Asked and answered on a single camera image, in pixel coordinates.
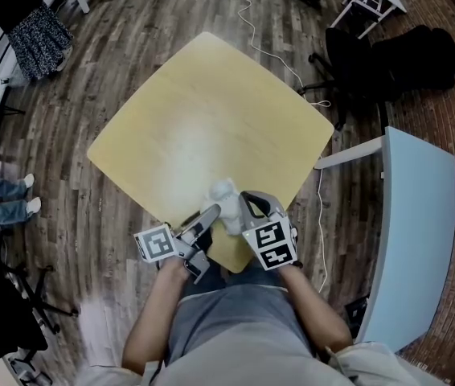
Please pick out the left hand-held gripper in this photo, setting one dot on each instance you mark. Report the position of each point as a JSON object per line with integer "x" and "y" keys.
{"x": 157, "y": 243}

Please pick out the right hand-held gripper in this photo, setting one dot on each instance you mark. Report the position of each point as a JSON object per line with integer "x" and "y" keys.
{"x": 269, "y": 241}

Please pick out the person's left forearm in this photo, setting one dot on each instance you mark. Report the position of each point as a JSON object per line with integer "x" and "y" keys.
{"x": 151, "y": 316}

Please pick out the person's right forearm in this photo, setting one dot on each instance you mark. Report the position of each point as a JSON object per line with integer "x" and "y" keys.
{"x": 316, "y": 308}

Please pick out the person's blue jeans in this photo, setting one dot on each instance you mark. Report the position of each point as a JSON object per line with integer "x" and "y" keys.
{"x": 211, "y": 282}

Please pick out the yellow square table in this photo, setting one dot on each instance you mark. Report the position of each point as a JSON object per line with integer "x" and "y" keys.
{"x": 211, "y": 107}

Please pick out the person's grey shirt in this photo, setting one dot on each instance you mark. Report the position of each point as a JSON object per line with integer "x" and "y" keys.
{"x": 235, "y": 336}

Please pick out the light blue table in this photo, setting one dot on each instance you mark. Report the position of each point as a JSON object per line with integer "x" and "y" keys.
{"x": 412, "y": 215}

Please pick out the black office chair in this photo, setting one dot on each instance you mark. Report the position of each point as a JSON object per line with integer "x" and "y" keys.
{"x": 356, "y": 66}

